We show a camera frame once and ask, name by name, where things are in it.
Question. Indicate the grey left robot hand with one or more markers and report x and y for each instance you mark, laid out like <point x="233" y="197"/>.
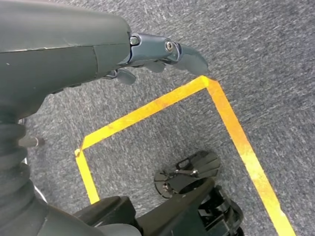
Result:
<point x="49" y="49"/>

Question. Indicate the yellow floor tape rectangle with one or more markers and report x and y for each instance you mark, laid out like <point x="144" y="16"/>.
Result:
<point x="152" y="107"/>

